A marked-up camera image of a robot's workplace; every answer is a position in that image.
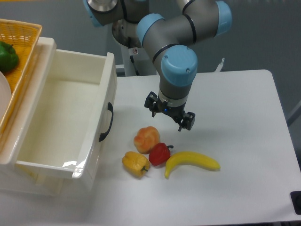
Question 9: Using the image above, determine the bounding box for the white bracket behind table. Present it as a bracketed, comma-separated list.
[214, 57, 225, 73]

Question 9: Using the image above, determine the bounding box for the black cable on pedestal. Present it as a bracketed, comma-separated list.
[127, 37, 141, 76]

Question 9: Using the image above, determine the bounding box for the black drawer handle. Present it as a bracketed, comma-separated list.
[98, 102, 114, 143]

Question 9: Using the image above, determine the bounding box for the yellow bell pepper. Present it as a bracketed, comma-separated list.
[122, 151, 150, 178]

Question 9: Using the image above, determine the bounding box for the white drawer cabinet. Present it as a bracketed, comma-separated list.
[0, 37, 63, 196]

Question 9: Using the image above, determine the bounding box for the black device at table edge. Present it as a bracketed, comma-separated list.
[290, 191, 301, 215]

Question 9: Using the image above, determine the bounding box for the white open drawer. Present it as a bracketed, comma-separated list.
[17, 50, 117, 189]

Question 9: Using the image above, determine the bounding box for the green bell pepper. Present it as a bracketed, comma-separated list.
[0, 41, 19, 73]

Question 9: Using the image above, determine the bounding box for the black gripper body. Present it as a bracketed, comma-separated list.
[157, 99, 186, 121]

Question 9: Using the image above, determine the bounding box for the yellow woven basket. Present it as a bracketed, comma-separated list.
[0, 19, 42, 137]

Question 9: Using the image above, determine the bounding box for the red bell pepper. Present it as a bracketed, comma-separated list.
[149, 143, 174, 166]

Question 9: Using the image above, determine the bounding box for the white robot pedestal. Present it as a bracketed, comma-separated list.
[111, 20, 158, 77]

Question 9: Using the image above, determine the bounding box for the yellow banana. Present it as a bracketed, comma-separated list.
[164, 151, 221, 179]

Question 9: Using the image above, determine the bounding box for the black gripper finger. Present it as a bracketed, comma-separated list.
[144, 91, 158, 117]
[176, 112, 196, 132]

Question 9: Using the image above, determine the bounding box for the white plate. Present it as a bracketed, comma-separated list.
[0, 73, 12, 120]

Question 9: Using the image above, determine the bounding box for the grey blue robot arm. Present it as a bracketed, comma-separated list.
[83, 0, 232, 130]

